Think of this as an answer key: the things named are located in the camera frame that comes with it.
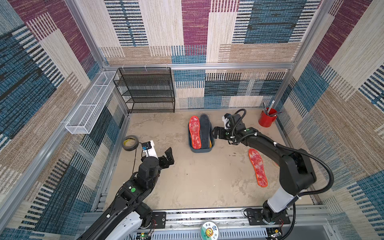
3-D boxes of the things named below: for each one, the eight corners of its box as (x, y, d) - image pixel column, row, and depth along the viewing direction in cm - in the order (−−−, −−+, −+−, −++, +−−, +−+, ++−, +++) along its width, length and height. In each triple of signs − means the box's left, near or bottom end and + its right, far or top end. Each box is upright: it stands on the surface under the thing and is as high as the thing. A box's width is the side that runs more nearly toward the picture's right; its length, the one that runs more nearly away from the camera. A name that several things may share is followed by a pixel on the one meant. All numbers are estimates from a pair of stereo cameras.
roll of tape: (120, 151, 101) (119, 149, 99) (125, 137, 108) (124, 135, 106) (136, 151, 101) (135, 149, 98) (140, 137, 108) (139, 135, 105)
